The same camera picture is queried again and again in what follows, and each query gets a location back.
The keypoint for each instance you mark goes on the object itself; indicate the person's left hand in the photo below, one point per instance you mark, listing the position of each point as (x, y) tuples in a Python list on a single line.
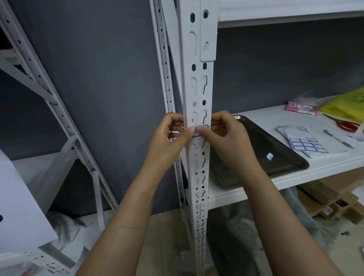
[(165, 150)]

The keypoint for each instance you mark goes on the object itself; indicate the person's right hand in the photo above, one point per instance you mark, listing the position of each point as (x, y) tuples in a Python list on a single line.
[(233, 148)]

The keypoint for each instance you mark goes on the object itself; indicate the blue-bordered white label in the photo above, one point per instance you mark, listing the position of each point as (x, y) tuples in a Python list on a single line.
[(269, 156), (203, 126)]

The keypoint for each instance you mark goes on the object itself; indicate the sheet of blue-bordered labels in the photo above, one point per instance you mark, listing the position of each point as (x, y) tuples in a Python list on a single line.
[(307, 145)]

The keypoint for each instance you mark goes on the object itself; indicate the white perforated shelf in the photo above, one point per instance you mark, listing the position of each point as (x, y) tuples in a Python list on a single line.
[(186, 71)]

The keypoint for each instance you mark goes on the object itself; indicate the person's left forearm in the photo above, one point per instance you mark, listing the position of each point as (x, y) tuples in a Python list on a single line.
[(122, 227)]

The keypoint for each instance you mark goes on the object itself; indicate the person's grey clothing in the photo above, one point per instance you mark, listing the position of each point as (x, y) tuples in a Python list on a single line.
[(233, 233)]

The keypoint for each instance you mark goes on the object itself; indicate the steel tray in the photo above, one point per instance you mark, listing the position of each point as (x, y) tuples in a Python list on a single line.
[(256, 142)]

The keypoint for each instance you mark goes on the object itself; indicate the white metal shelving rack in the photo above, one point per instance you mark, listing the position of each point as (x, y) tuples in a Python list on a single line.
[(270, 122)]

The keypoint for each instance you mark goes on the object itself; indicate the pink packet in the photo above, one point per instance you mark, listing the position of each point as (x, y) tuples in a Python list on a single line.
[(301, 108)]

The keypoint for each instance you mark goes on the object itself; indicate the white paper pad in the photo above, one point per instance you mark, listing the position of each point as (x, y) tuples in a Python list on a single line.
[(332, 145)]

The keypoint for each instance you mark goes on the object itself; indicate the brown cardboard box piece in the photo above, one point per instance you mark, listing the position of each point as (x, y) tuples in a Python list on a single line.
[(327, 190)]

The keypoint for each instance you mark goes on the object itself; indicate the grey pen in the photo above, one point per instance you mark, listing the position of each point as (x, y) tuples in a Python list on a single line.
[(338, 138)]

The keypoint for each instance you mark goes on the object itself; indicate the red scissors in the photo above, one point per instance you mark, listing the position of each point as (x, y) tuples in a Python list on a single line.
[(348, 125)]

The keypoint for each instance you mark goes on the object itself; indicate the yellow-green plastic bag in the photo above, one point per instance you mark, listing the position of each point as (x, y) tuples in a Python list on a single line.
[(347, 105)]

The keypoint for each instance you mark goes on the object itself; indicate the white-grey cloth bundle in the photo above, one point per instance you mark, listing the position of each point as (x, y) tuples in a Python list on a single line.
[(65, 227)]

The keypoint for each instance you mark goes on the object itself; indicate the large white paper sheet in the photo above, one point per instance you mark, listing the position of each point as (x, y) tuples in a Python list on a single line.
[(20, 204)]

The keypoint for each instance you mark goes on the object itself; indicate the loose white perforated bar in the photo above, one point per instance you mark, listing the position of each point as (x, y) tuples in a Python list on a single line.
[(48, 264)]

